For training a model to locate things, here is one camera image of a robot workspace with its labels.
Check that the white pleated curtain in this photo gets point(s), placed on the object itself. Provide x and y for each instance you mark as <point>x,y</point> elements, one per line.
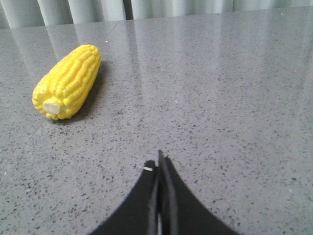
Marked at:
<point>28,13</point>

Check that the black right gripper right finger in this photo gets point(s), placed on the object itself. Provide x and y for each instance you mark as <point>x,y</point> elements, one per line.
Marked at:
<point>180,211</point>

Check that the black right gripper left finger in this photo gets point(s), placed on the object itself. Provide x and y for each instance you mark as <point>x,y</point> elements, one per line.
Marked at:
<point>138,213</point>

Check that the yellow corn cob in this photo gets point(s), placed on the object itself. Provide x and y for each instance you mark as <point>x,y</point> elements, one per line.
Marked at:
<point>62,92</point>

